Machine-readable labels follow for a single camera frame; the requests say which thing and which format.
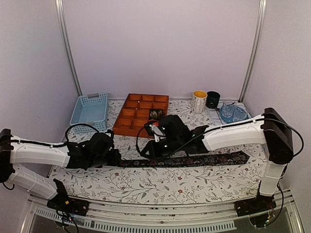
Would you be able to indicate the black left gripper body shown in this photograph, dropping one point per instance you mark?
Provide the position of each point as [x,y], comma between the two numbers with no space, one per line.
[100,160]

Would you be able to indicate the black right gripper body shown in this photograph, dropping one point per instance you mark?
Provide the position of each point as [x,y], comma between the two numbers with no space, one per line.
[174,146]

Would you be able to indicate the dark floral necktie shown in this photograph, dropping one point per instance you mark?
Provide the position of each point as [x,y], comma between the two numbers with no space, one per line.
[225,159]

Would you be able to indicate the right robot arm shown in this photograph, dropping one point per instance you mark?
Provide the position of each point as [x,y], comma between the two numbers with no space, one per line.
[267,129]

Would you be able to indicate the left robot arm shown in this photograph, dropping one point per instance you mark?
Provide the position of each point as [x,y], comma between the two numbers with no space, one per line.
[18,156]

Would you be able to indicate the rolled olive patterned tie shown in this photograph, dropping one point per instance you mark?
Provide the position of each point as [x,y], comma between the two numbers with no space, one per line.
[156,114]

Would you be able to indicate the light blue plastic basket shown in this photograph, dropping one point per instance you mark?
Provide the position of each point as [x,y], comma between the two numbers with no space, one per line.
[92,110]

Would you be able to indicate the orange wooden divider tray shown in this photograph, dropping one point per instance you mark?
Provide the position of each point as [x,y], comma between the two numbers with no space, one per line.
[135,113]

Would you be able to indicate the white checked dish towel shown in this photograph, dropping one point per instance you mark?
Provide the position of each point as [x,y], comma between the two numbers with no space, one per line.
[215,117]

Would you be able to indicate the white mug yellow inside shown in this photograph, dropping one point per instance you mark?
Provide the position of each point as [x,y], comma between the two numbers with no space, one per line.
[199,99]

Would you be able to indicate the dark green mug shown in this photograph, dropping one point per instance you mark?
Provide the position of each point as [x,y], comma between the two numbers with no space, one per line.
[212,99]

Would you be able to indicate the clear drinking glass left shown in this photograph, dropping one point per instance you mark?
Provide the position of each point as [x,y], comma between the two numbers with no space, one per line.
[228,108]

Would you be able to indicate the clear drinking glass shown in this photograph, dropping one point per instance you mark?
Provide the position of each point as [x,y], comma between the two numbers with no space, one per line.
[228,108]
[240,112]

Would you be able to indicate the floral patterned tablecloth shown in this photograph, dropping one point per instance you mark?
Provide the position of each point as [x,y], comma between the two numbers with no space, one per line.
[186,185]

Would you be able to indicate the blue glass tray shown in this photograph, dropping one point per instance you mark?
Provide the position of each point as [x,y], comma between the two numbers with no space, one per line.
[230,120]

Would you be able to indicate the clear drinking glass right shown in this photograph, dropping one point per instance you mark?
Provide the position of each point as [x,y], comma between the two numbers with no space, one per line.
[240,112]

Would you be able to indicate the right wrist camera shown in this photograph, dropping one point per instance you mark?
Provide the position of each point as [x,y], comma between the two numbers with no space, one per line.
[158,134]

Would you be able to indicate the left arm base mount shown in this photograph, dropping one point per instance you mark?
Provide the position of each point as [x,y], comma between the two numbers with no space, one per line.
[67,204]

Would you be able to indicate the aluminium front rail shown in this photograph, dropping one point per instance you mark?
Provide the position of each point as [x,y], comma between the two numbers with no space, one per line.
[210,217]

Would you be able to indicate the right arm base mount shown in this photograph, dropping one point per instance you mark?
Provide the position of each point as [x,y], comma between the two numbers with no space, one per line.
[254,205]

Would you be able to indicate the right aluminium frame post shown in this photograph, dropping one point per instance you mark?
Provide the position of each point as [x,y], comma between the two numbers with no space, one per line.
[254,50]

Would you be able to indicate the aluminium frame post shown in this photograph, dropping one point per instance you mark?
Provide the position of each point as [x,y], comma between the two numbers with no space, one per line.
[65,37]
[254,50]

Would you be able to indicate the left aluminium frame post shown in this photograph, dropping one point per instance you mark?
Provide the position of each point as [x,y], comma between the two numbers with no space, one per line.
[65,37]

